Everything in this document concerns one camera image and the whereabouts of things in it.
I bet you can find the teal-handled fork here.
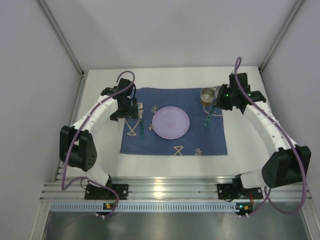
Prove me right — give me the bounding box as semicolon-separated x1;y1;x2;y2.
137;102;144;139

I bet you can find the metal cup with cork base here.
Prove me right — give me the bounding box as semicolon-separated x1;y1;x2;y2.
200;87;216;107

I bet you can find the teal-handled spoon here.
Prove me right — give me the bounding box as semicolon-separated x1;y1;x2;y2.
204;106;215;126

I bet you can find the purple bowl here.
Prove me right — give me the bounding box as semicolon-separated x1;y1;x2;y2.
152;106;190;140

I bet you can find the blue fish-print cloth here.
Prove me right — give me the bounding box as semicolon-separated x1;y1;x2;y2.
120;87;228;156

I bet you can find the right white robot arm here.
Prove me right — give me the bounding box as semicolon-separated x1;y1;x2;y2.
213;73;311;189

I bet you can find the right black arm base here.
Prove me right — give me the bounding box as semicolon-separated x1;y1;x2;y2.
216;175;263;202

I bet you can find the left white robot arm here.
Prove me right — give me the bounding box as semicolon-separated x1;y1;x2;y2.
59;77;138;191

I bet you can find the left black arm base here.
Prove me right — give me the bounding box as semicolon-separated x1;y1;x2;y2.
84;183;129;200

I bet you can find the aluminium mounting rail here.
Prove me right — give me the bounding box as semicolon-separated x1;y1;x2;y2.
39;166;312;201

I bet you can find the left aluminium frame post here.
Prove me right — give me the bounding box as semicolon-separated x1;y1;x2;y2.
35;0;85;76

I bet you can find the aluminium frame post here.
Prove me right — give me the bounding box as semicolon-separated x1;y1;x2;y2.
258;0;306;73
35;0;85;76

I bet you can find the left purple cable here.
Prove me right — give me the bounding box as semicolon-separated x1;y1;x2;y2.
61;70;137;221

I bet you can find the purple cable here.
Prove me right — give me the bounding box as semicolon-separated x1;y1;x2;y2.
234;57;308;218
61;70;137;221

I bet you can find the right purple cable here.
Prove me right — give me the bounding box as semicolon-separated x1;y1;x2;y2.
234;57;308;218

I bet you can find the right aluminium frame post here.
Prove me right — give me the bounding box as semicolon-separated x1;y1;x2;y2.
258;0;306;73

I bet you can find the perforated cable duct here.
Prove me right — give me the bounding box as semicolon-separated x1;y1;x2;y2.
50;202;252;213

